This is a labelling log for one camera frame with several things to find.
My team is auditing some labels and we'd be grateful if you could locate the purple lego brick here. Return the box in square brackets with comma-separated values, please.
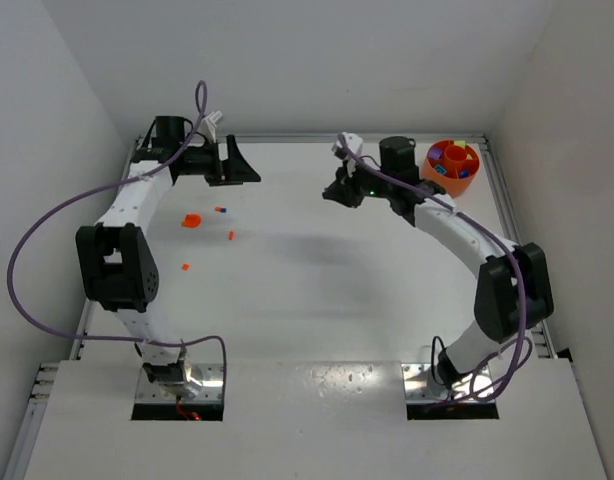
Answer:
[428, 147, 444, 160]

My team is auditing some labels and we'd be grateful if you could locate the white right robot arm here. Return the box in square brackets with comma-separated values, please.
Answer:
[322, 132, 554, 389]

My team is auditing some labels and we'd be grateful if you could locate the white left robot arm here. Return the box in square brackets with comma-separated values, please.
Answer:
[76, 110, 261, 399]

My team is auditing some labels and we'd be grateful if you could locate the orange round lego piece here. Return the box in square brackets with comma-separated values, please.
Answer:
[181, 214, 202, 229]

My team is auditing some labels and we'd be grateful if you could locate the orange divided round container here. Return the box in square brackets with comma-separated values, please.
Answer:
[421, 140, 481, 198]

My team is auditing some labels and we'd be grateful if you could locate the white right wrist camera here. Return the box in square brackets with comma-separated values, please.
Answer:
[332, 132, 364, 160]

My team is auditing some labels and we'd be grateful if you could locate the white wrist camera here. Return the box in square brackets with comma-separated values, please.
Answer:
[332, 132, 364, 160]
[198, 110, 223, 143]

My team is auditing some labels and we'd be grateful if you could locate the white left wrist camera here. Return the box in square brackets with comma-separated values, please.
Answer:
[198, 110, 223, 143]

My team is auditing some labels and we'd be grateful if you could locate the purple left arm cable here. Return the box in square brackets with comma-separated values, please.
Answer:
[6, 79, 228, 401]

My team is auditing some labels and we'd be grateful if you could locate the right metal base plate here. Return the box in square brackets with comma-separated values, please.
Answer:
[401, 362, 497, 404]

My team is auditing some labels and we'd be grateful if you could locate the metal base plate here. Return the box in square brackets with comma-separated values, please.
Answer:
[401, 362, 497, 404]
[135, 361, 224, 404]

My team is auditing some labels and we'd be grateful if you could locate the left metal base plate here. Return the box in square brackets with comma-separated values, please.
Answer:
[135, 361, 224, 404]

